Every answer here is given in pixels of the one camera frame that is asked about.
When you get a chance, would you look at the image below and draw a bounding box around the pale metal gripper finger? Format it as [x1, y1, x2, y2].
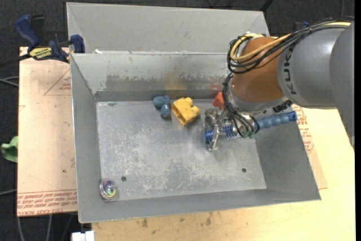
[204, 109, 223, 128]
[206, 128, 221, 151]

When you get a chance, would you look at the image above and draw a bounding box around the orange-red small block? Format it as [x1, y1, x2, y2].
[212, 91, 225, 109]

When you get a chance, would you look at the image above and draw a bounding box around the yellow toy block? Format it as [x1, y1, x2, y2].
[170, 97, 200, 126]

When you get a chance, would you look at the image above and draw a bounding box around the grey metal bin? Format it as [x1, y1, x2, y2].
[66, 2, 322, 224]

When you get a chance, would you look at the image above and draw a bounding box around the blue toy figure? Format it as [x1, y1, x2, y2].
[153, 95, 172, 119]

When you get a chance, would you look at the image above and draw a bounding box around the clear glass swirl ball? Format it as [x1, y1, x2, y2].
[98, 178, 119, 201]

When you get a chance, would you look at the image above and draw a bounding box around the brown cardboard board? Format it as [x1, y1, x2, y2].
[17, 46, 328, 217]

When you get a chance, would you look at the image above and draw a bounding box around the blue handled tool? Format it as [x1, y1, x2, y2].
[204, 111, 298, 143]

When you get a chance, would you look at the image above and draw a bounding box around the black cylinder on white bracket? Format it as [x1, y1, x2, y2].
[272, 100, 294, 115]

